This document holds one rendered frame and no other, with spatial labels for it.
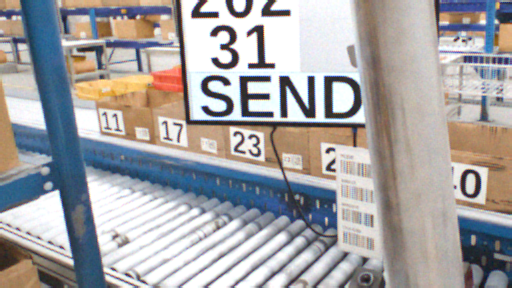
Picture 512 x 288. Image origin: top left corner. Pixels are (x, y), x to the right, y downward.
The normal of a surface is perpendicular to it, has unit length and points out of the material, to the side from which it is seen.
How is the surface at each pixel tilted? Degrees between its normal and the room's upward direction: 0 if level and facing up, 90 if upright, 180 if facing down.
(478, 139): 90
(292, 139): 90
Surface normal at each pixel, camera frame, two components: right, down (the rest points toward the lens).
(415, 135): 0.07, 0.11
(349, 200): -0.51, 0.25
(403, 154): -0.26, 0.15
